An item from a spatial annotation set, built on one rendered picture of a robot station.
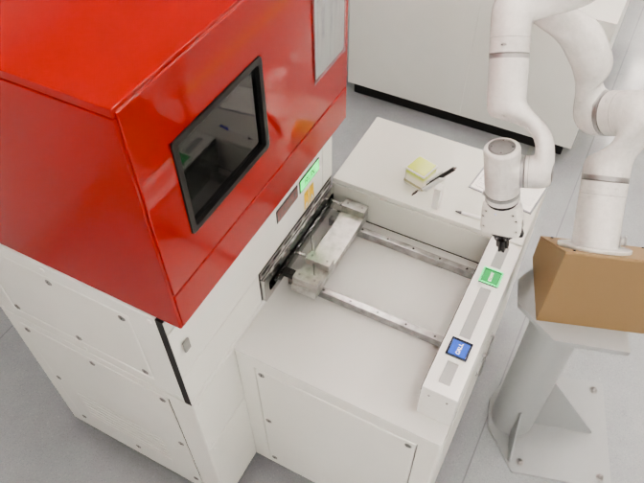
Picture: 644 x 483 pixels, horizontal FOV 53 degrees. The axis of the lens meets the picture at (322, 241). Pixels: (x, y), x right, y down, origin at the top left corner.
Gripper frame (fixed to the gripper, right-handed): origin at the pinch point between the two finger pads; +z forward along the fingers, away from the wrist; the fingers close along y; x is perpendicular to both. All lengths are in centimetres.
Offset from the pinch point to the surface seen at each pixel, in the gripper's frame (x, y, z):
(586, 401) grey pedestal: 35, 23, 117
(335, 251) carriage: -6, -50, 13
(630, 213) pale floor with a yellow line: 149, 18, 118
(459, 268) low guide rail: 7.8, -15.8, 23.5
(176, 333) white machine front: -63, -56, -16
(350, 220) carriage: 8, -52, 13
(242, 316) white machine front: -40, -61, 9
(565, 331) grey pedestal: 2.7, 17.4, 33.5
